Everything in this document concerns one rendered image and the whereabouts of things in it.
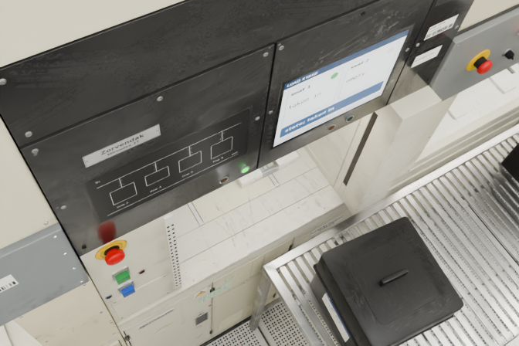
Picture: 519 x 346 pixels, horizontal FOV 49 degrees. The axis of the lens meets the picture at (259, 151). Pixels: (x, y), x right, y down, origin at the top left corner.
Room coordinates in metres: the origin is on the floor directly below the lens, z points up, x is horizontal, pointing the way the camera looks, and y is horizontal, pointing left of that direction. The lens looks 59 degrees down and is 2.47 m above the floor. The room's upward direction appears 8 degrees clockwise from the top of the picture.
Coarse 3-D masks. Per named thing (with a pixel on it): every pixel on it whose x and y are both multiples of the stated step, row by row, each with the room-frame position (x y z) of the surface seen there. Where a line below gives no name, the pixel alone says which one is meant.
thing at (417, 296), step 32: (352, 256) 0.59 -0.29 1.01; (384, 256) 0.60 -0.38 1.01; (416, 256) 0.62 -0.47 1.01; (352, 288) 0.50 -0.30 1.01; (384, 288) 0.51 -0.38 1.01; (416, 288) 0.53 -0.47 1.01; (448, 288) 0.54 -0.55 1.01; (352, 320) 0.43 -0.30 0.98; (384, 320) 0.43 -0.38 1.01; (416, 320) 0.44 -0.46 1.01
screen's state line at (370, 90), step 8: (368, 88) 0.76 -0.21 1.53; (376, 88) 0.77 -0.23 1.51; (352, 96) 0.73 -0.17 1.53; (360, 96) 0.75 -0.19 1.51; (336, 104) 0.71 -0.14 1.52; (344, 104) 0.72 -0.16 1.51; (320, 112) 0.68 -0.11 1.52; (328, 112) 0.70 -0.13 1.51; (304, 120) 0.66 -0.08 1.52; (312, 120) 0.67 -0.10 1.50; (288, 128) 0.63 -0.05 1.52; (296, 128) 0.65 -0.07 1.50; (280, 136) 0.62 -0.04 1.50
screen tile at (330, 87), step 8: (320, 80) 0.67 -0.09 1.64; (328, 80) 0.68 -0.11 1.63; (336, 80) 0.69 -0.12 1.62; (304, 88) 0.65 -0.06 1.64; (312, 88) 0.66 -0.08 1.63; (320, 88) 0.67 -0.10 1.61; (328, 88) 0.68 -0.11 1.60; (336, 88) 0.70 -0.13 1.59; (288, 96) 0.62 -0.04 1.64; (296, 96) 0.64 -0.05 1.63; (304, 96) 0.65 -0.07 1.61; (328, 96) 0.69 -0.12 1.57; (288, 104) 0.63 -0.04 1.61; (304, 104) 0.65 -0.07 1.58; (312, 104) 0.66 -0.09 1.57; (320, 104) 0.68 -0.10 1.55; (288, 112) 0.63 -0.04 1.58; (296, 112) 0.64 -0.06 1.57; (304, 112) 0.65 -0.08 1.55; (288, 120) 0.63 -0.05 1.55
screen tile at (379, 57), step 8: (368, 56) 0.74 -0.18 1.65; (376, 56) 0.75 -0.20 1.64; (384, 56) 0.76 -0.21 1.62; (392, 56) 0.78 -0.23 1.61; (352, 64) 0.71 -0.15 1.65; (360, 64) 0.72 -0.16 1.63; (368, 64) 0.74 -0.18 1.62; (376, 64) 0.75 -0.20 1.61; (384, 64) 0.77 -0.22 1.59; (352, 72) 0.72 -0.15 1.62; (376, 72) 0.76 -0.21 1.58; (384, 72) 0.78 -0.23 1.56; (344, 80) 0.71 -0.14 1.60; (360, 80) 0.74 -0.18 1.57; (368, 80) 0.75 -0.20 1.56; (376, 80) 0.77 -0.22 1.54; (344, 88) 0.71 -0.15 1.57; (352, 88) 0.73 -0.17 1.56; (360, 88) 0.74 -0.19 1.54
